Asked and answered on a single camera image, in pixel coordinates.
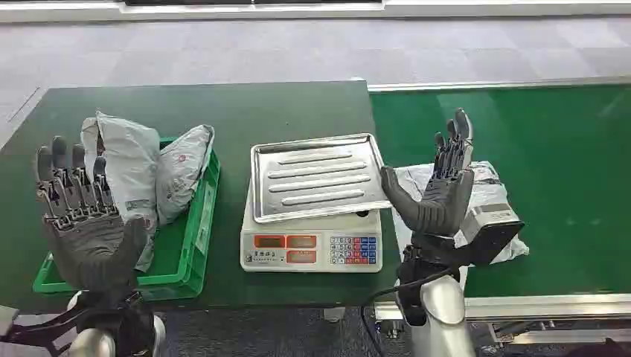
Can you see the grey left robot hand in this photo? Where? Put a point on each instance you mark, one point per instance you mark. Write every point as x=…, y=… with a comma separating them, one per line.
x=91, y=256

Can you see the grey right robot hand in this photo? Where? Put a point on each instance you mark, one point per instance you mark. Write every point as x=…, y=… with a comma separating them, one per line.
x=439, y=207

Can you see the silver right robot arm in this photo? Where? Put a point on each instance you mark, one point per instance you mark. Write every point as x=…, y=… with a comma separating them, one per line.
x=434, y=305

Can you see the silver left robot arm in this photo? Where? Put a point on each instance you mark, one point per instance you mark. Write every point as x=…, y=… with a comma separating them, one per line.
x=106, y=330

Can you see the white flat parcel bag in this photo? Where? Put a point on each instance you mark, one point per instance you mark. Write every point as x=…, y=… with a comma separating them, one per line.
x=488, y=187

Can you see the large grey parcel bag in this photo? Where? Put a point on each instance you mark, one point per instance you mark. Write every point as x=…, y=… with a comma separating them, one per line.
x=129, y=172

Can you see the green plastic crate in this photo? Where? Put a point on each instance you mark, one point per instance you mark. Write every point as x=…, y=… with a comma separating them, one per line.
x=187, y=236

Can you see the green conveyor belt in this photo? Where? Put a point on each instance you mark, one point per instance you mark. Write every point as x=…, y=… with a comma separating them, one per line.
x=542, y=187

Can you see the small grey parcel bag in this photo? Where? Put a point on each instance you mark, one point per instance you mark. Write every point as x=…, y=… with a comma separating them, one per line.
x=181, y=172

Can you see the steel scale tray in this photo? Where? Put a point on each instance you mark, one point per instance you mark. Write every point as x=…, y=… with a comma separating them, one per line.
x=318, y=177

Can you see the white electronic scale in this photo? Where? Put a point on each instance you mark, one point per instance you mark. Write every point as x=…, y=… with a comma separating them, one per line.
x=310, y=244

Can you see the dark green table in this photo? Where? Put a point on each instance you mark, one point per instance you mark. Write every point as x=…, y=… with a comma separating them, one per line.
x=231, y=148

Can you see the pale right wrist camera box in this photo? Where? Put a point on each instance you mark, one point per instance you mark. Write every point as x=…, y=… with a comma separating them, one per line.
x=489, y=231

